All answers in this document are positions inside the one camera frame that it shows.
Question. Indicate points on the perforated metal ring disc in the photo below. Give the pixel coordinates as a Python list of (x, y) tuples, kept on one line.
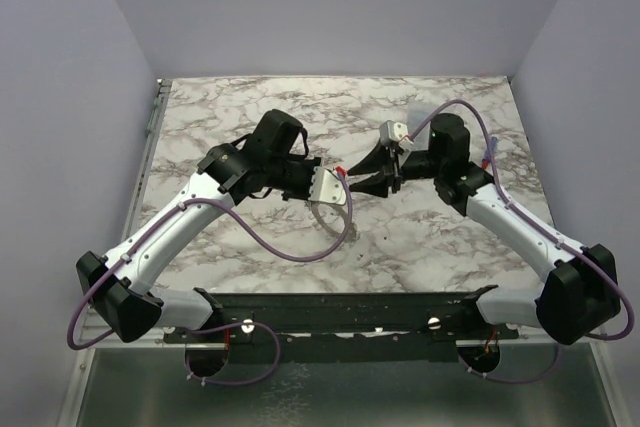
[(332, 219)]

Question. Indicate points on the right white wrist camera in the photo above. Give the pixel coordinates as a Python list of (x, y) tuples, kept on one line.
[(395, 135)]

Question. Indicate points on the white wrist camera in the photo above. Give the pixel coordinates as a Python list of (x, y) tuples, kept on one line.
[(326, 187), (395, 135)]

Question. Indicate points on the clear plastic screw box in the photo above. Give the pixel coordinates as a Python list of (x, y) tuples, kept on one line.
[(416, 113)]

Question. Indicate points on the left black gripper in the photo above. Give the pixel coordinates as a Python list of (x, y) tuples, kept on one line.
[(305, 193)]

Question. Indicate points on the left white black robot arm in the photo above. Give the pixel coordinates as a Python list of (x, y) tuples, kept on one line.
[(120, 284)]

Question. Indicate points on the aluminium rail frame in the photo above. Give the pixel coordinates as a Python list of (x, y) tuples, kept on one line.
[(342, 124)]

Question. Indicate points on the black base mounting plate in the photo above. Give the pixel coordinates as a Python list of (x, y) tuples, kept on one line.
[(342, 328)]

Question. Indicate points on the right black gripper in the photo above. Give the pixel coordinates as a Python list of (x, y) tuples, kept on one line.
[(395, 170)]

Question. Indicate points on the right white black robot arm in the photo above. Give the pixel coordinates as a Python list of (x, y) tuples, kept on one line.
[(577, 293)]

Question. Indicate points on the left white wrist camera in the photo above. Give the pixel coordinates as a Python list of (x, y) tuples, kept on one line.
[(326, 187)]

